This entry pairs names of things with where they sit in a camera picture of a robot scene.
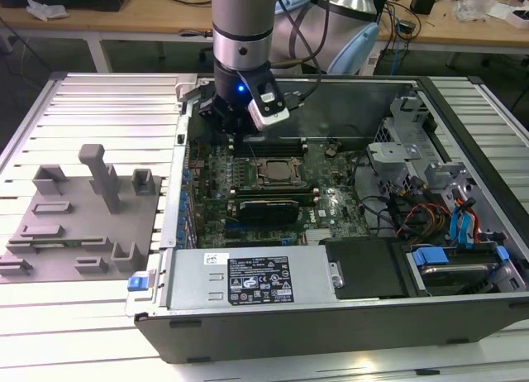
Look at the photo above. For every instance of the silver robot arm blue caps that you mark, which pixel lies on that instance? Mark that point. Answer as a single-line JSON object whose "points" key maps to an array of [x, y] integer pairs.
{"points": [[241, 18]]}

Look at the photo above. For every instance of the black coin cell holder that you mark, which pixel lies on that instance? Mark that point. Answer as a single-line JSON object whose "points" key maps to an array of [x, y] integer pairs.
{"points": [[330, 151]]}

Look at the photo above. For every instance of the black graphics card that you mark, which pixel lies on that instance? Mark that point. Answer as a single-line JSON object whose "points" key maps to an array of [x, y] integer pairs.
{"points": [[268, 211]]}

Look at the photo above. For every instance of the wooden desk white legs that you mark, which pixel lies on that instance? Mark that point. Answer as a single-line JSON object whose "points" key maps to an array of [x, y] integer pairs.
{"points": [[157, 20]]}

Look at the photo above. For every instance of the green motherboard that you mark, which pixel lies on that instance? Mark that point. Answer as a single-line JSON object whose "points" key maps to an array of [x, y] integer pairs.
{"points": [[335, 179]]}

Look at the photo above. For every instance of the silver chipset heatsink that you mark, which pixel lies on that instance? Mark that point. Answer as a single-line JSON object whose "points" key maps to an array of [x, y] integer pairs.
{"points": [[318, 235]]}

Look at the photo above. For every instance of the grey metal drive cage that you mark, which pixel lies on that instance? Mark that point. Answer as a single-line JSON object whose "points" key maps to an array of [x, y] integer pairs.
{"points": [[388, 150]]}

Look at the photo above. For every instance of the silver power supply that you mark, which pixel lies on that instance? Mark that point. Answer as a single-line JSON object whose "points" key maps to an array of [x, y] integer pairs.
{"points": [[190, 283]]}

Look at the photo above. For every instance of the grey plastic parts rack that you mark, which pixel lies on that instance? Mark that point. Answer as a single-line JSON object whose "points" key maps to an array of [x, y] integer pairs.
{"points": [[82, 229]]}

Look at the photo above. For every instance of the small black blue adapter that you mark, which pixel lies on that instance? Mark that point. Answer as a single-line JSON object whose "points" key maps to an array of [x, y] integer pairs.
{"points": [[406, 26]]}

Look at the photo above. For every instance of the blue case latch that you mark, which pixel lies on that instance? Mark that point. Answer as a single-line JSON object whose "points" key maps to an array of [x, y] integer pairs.
{"points": [[137, 283]]}

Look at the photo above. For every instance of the black optical drive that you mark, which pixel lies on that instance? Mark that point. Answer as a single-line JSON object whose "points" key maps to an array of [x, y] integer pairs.
{"points": [[363, 270]]}

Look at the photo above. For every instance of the crumpled white plastic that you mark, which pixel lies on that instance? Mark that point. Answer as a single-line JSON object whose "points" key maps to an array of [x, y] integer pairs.
{"points": [[45, 8]]}

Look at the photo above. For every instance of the black power adapter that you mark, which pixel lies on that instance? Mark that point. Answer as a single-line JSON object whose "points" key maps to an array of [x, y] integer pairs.
{"points": [[422, 2]]}

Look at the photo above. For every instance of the black open PC case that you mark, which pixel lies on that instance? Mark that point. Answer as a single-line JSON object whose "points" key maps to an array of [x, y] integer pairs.
{"points": [[330, 332]]}

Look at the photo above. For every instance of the blue disk carrier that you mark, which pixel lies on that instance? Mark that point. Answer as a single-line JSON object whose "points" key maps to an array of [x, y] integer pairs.
{"points": [[430, 256]]}

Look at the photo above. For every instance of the clear plastic bag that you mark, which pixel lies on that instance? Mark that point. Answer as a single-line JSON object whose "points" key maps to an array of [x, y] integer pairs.
{"points": [[475, 8]]}

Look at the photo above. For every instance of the silver black hard disk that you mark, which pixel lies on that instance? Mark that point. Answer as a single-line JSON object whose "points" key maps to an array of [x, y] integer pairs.
{"points": [[454, 276]]}

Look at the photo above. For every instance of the white open box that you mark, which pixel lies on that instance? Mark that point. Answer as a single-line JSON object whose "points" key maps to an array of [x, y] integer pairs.
{"points": [[521, 20]]}

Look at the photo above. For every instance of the white wrist camera black mount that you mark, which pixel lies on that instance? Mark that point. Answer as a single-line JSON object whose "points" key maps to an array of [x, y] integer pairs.
{"points": [[270, 117]]}

